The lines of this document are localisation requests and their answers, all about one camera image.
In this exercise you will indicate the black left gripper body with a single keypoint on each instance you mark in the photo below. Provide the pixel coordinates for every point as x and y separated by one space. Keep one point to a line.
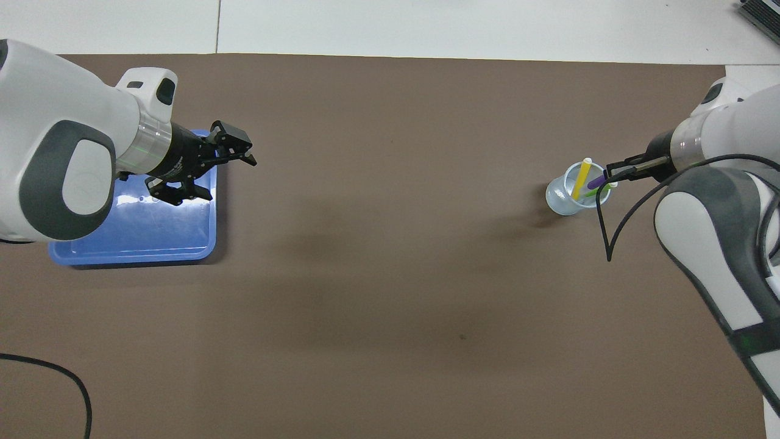
181 157

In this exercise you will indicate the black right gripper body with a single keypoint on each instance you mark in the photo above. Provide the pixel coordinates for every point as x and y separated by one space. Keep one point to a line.
659 158

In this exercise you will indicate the green highlighter pen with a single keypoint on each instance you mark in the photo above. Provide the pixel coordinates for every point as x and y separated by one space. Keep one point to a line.
600 189

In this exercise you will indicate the purple highlighter pen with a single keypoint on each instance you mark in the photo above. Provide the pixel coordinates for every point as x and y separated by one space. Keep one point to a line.
596 180

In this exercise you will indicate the yellow highlighter pen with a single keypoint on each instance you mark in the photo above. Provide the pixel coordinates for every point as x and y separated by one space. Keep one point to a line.
581 178

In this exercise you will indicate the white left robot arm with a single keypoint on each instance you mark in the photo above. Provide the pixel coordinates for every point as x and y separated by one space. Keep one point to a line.
67 140

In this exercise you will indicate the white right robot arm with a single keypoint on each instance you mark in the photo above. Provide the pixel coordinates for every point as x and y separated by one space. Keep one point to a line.
725 201

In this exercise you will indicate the blue plastic tray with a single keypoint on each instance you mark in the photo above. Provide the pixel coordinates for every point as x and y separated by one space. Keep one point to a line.
158 238

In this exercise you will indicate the clear plastic measuring cup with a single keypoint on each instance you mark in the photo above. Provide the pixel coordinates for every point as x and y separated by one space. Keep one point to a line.
563 198

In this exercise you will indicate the dark ribbed device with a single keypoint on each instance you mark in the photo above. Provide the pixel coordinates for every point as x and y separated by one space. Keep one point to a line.
765 13

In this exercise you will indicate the brown table mat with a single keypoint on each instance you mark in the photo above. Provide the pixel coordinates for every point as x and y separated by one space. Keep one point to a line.
390 274

